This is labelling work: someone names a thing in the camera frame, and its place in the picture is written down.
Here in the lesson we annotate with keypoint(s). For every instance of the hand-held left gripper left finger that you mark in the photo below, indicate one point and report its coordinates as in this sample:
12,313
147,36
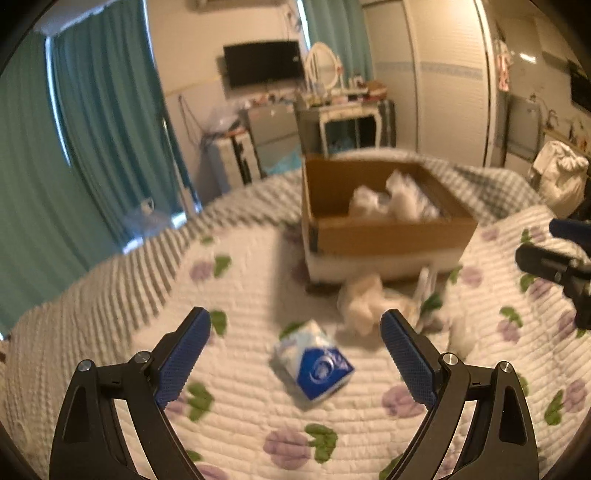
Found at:
184,355

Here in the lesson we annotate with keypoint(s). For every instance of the white floral quilt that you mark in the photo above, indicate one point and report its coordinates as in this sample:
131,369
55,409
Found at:
277,429

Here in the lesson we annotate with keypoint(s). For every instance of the black wall television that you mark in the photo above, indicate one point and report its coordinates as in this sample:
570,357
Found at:
263,63

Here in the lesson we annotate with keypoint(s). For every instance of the white dressing table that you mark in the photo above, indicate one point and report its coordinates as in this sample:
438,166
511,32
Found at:
339,120

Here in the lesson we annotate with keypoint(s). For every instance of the blue white tissue pack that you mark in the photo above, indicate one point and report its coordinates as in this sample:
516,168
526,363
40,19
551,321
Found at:
314,364

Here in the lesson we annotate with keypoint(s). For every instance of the crumpled clear bag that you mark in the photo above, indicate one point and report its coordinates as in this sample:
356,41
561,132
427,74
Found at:
224,120

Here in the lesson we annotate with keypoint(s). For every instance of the white wardrobe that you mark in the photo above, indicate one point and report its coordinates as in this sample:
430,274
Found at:
438,78

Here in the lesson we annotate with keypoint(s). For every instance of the white oval mirror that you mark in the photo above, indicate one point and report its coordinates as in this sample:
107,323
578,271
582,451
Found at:
323,67

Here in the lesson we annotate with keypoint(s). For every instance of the white plastic-wrapped bundle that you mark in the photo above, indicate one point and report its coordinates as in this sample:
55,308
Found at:
369,302

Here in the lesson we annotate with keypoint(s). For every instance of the teal curtain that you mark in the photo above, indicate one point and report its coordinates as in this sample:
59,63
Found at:
83,138
337,27

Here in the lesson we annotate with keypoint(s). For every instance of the white cloth bag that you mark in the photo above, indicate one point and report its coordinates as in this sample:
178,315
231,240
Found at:
558,177

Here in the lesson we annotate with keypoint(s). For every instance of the white plastic bag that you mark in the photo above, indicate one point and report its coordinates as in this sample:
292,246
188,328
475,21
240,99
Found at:
408,194
369,201

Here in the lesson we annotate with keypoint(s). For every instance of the clear plastic bag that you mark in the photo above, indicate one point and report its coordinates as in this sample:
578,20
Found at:
443,314

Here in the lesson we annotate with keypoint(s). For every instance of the clear plastic container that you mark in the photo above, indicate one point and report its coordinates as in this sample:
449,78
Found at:
147,226

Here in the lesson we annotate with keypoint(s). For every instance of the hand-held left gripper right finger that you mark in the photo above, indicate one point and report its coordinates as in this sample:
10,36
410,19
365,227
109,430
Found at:
408,360

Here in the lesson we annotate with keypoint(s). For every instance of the brown cardboard box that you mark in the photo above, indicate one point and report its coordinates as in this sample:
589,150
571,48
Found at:
369,230

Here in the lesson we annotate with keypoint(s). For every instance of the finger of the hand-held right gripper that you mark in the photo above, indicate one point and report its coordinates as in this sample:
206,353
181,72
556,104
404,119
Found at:
540,261
570,227

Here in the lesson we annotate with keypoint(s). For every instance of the grey cabinet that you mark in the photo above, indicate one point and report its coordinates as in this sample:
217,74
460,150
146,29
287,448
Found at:
274,138

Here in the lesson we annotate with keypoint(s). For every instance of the pale blue appliance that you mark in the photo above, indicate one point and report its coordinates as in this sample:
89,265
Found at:
221,166

